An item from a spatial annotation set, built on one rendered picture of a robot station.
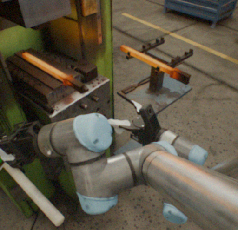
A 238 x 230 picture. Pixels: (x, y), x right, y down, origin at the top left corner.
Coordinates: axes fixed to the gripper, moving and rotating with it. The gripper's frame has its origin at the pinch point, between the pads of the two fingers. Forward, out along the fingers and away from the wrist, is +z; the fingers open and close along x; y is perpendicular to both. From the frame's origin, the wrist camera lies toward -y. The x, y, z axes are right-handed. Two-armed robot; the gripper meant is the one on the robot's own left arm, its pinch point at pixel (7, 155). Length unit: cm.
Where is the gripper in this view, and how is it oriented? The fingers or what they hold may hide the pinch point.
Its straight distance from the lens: 69.2
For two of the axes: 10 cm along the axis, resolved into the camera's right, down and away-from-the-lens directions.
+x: -2.7, 6.5, -7.1
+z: -8.3, 2.1, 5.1
